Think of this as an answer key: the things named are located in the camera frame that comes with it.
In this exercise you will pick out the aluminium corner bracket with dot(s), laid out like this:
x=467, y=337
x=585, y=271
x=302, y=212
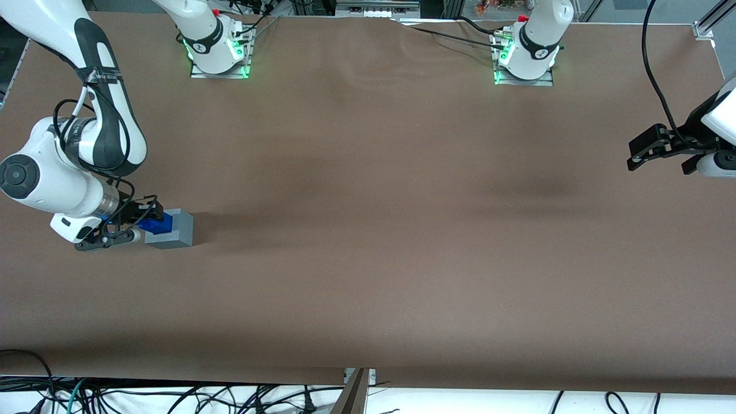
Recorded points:
x=702, y=30

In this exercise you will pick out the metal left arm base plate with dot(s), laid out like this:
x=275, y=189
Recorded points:
x=543, y=81

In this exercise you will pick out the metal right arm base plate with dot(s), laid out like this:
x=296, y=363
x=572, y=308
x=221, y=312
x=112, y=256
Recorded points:
x=221, y=75

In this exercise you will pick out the blue plastic insert part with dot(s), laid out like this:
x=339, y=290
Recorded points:
x=158, y=226

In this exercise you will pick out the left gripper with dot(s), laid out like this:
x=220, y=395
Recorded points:
x=689, y=140

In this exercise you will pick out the brown table cover mat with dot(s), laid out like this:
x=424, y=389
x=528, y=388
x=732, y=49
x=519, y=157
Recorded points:
x=402, y=259

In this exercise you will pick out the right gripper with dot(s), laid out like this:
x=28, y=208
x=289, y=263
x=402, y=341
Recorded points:
x=131, y=211

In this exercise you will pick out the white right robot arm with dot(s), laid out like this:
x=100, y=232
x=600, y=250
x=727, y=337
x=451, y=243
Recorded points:
x=52, y=172

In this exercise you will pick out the aluminium profile post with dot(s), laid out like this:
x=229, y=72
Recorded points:
x=352, y=397

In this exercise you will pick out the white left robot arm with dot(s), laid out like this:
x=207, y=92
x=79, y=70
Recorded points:
x=535, y=52

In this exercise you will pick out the gray square hollow base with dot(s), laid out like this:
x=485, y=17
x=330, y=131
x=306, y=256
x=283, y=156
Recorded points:
x=181, y=230

